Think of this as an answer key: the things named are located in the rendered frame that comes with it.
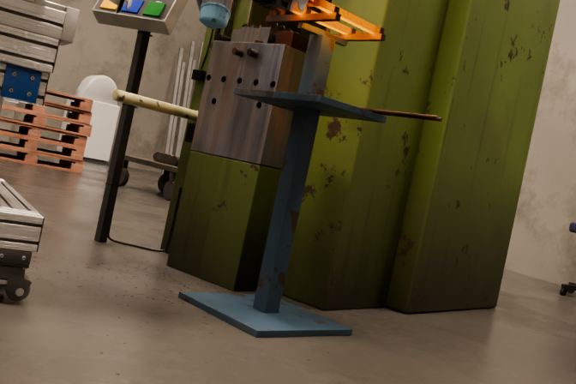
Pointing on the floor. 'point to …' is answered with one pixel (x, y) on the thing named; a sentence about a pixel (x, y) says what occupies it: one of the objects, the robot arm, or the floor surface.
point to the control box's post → (121, 140)
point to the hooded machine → (105, 105)
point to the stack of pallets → (74, 131)
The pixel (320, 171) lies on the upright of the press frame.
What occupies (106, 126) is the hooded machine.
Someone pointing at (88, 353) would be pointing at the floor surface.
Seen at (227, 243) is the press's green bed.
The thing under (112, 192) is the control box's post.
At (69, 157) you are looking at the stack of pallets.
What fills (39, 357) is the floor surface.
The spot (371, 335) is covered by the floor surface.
